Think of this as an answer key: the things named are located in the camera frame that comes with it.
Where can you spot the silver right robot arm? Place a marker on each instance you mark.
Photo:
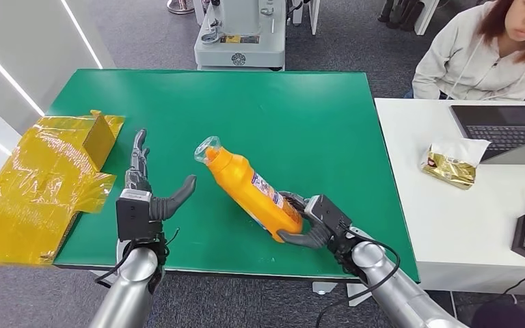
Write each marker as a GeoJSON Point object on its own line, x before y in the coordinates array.
{"type": "Point", "coordinates": [398, 299]}

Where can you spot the person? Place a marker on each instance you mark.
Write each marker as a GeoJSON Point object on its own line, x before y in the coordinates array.
{"type": "Point", "coordinates": [471, 63]}

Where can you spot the orange plastic bottle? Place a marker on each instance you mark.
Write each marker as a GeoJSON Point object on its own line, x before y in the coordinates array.
{"type": "Point", "coordinates": [249, 190]}

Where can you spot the dark grey laptop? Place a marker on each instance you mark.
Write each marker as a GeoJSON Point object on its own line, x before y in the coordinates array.
{"type": "Point", "coordinates": [507, 129]}

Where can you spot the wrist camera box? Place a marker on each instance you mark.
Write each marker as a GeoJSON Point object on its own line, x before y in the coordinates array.
{"type": "Point", "coordinates": [133, 217]}
{"type": "Point", "coordinates": [330, 215]}

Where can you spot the white furniture leg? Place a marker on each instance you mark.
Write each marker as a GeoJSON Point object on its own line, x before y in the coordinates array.
{"type": "Point", "coordinates": [426, 16]}

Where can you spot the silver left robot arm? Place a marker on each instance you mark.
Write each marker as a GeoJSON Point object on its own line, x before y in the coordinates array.
{"type": "Point", "coordinates": [126, 289]}

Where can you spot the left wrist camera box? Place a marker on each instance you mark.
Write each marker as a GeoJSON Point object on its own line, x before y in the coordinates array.
{"type": "Point", "coordinates": [133, 217]}

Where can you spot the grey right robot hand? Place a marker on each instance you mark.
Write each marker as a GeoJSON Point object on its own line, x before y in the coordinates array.
{"type": "Point", "coordinates": [310, 237]}

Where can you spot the dark purple cushion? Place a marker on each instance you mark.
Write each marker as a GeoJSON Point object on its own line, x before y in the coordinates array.
{"type": "Point", "coordinates": [507, 317]}

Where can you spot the chrome stand base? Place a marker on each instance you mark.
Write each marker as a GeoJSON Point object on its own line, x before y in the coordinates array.
{"type": "Point", "coordinates": [181, 6]}

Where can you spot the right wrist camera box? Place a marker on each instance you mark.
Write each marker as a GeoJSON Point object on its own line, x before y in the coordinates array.
{"type": "Point", "coordinates": [330, 215]}

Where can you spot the black floor object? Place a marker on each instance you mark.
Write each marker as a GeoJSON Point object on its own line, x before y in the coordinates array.
{"type": "Point", "coordinates": [400, 13]}

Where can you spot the yellow taped cardboard box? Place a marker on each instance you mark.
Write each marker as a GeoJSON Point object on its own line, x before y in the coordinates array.
{"type": "Point", "coordinates": [36, 190]}

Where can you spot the gold snack packet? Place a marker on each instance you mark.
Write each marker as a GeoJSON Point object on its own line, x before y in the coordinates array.
{"type": "Point", "coordinates": [450, 167]}

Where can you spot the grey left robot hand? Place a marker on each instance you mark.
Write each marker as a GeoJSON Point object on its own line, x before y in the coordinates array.
{"type": "Point", "coordinates": [165, 206]}

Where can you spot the grey machine stand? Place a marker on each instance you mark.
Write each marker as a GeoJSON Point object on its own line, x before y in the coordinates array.
{"type": "Point", "coordinates": [240, 50]}

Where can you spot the white table foot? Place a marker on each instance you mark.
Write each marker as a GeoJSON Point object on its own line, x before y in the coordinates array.
{"type": "Point", "coordinates": [323, 288]}
{"type": "Point", "coordinates": [355, 292]}

